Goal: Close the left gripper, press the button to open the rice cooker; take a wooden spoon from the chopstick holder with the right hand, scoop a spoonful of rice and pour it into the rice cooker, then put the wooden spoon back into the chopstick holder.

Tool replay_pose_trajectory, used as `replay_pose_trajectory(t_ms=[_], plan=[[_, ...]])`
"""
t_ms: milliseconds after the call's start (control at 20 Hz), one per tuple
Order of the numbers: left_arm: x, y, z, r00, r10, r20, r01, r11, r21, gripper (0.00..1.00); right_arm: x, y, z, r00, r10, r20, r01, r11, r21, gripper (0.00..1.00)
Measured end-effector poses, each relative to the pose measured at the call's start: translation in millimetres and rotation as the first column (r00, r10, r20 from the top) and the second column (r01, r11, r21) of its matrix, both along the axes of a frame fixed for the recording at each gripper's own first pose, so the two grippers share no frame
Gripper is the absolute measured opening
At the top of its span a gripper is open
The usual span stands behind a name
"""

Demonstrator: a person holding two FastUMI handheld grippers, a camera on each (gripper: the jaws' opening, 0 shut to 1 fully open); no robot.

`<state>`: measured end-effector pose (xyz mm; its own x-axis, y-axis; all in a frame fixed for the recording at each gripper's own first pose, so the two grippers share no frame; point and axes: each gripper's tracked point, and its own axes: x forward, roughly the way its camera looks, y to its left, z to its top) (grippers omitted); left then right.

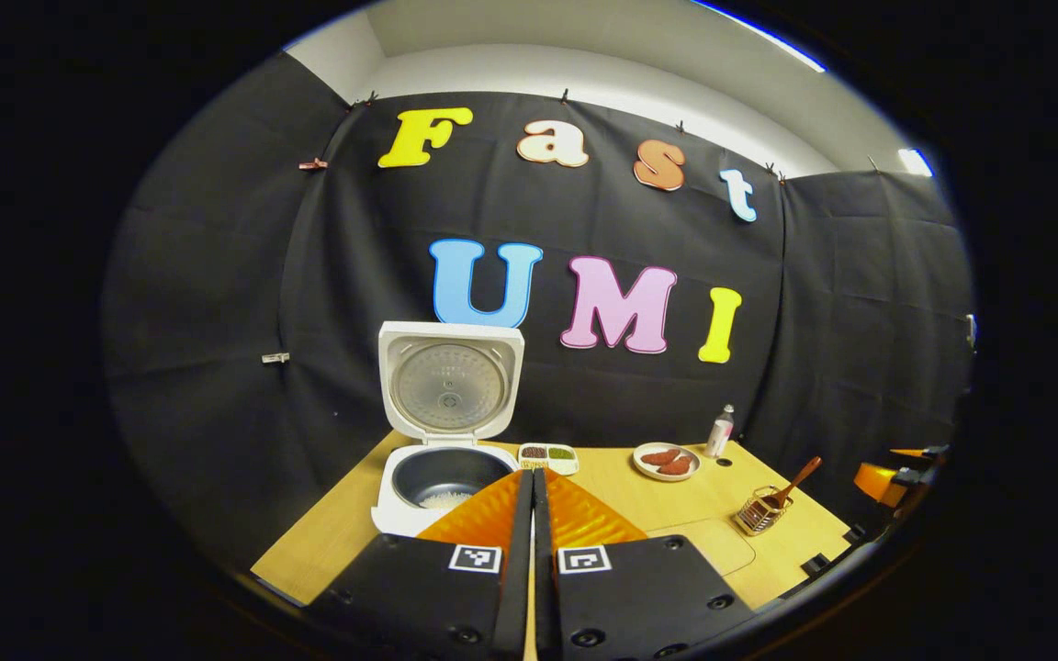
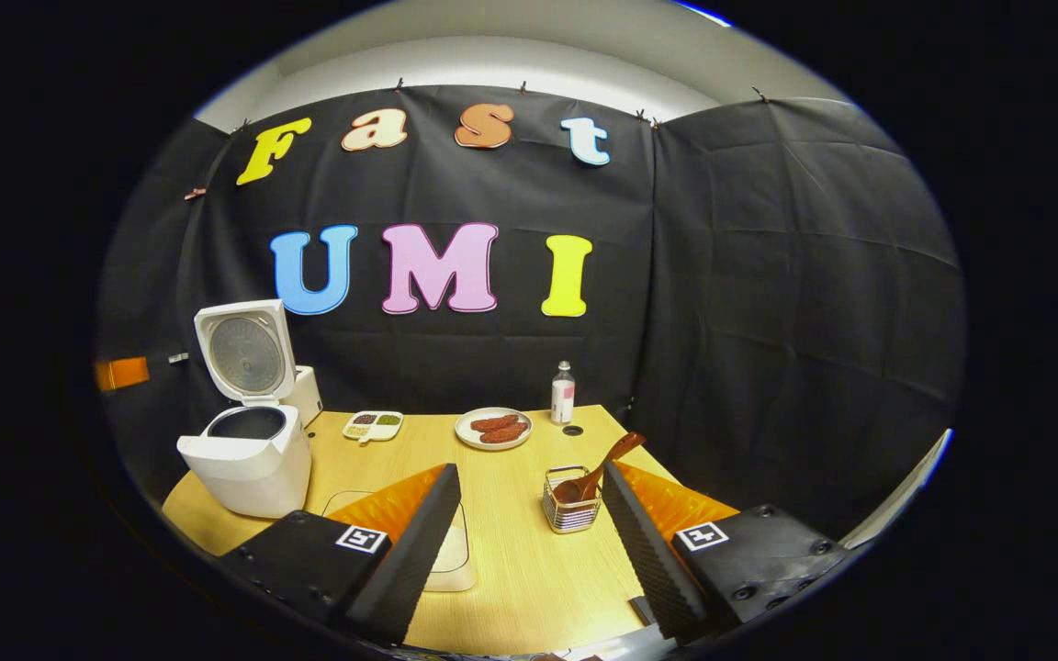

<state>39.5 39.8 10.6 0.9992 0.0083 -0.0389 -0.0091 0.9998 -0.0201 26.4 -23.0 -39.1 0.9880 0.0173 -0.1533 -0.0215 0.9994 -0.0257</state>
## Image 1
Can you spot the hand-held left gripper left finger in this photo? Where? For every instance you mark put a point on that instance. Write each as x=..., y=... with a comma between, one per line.
x=515, y=588

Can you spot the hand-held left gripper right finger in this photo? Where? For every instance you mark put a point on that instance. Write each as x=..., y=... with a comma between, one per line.
x=545, y=588

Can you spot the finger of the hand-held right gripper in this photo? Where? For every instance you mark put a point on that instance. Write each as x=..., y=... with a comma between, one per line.
x=878, y=482
x=907, y=453

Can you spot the brown wooden spoon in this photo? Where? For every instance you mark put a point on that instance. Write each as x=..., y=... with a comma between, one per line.
x=800, y=477

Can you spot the white rice cooker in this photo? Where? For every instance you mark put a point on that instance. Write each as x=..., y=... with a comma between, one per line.
x=448, y=386

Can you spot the black table edge clamp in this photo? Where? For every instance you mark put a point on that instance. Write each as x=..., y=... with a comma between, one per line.
x=853, y=533
x=816, y=564

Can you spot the white divided grain dish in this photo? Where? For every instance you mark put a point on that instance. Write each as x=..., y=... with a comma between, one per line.
x=547, y=464

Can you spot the white round plate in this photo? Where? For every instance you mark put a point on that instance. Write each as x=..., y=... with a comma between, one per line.
x=644, y=470

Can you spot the clear bottle pink label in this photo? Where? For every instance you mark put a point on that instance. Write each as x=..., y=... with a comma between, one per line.
x=719, y=436

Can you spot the red sausage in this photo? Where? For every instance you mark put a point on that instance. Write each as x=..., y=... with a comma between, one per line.
x=676, y=466
x=660, y=456

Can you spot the small ceiling light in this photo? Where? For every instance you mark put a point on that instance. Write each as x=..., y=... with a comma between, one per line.
x=917, y=162

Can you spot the black backdrop cloth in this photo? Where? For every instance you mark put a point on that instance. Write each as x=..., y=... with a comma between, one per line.
x=584, y=211

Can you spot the pink cloth clip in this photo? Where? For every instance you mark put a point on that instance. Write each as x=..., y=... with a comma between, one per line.
x=313, y=165

